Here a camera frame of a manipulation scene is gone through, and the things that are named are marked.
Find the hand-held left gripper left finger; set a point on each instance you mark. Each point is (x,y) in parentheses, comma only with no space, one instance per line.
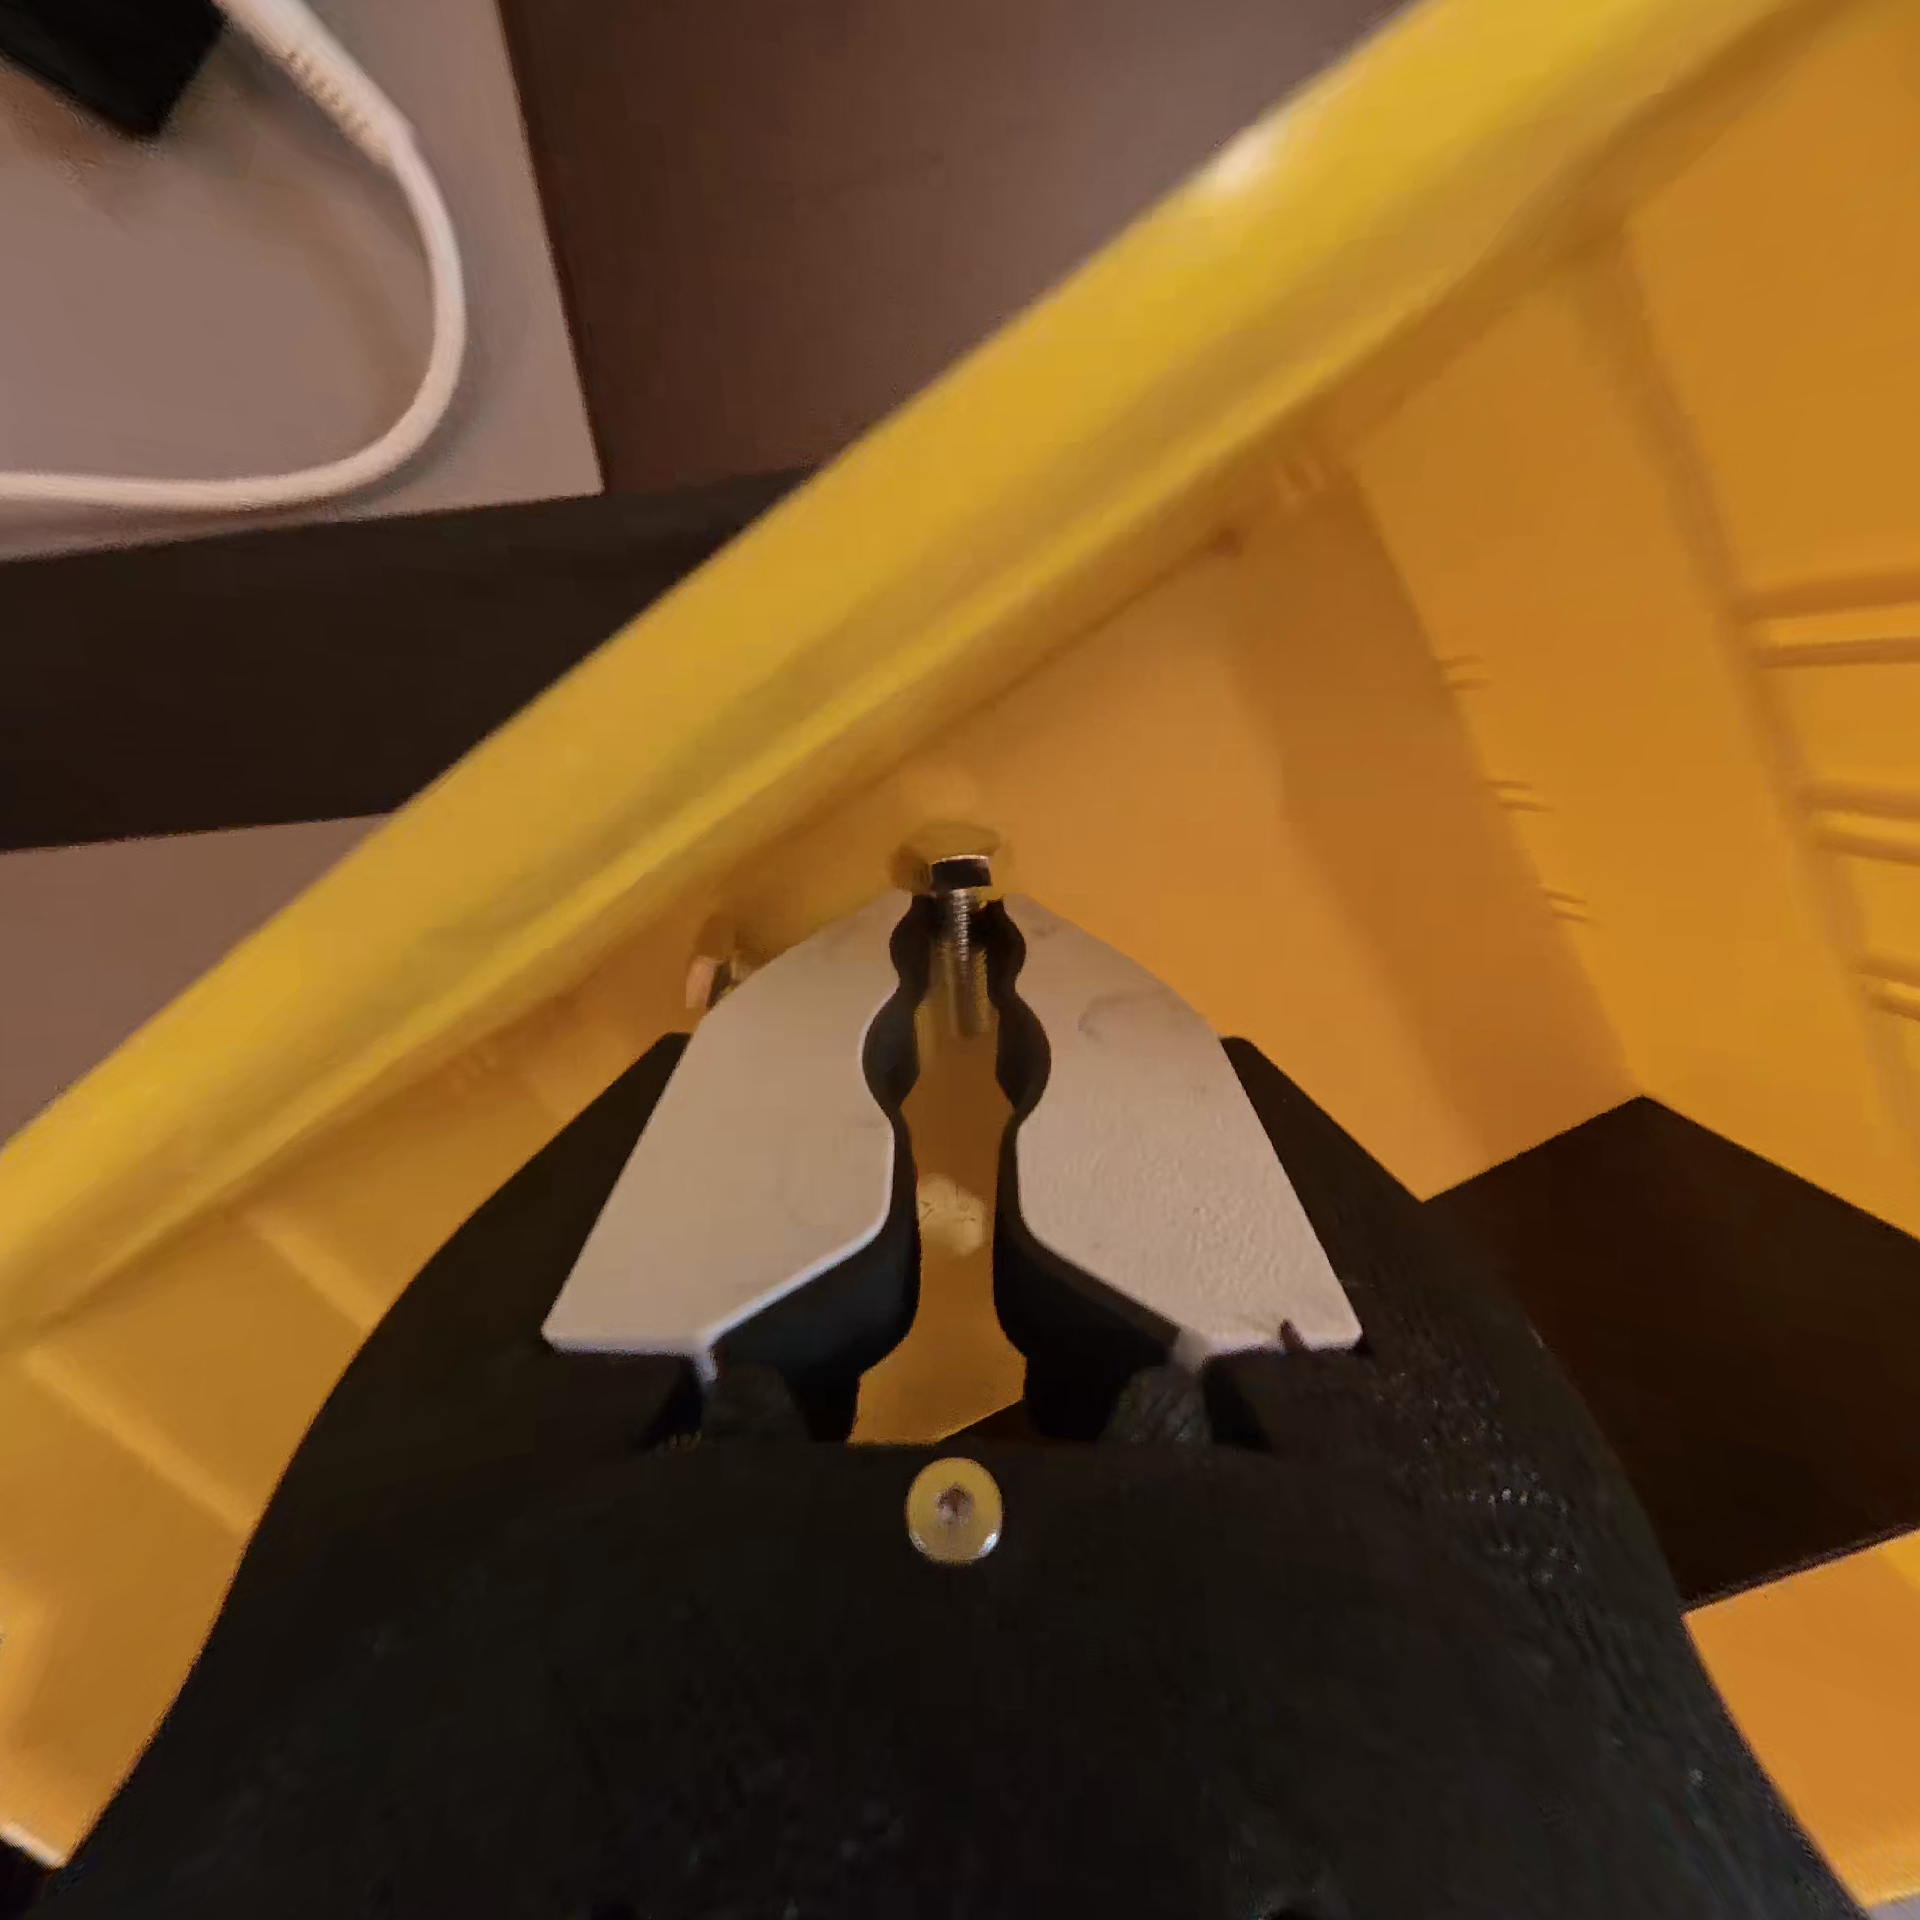
(751,1171)

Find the silver hex bolt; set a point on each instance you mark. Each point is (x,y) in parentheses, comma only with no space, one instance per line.
(962,960)

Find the yellow storage bin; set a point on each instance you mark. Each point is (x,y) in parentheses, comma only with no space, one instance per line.
(1350,751)

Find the black power adapter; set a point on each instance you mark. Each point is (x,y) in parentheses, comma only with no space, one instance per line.
(105,54)

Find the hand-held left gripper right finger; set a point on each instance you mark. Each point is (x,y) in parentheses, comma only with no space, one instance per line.
(1170,1171)

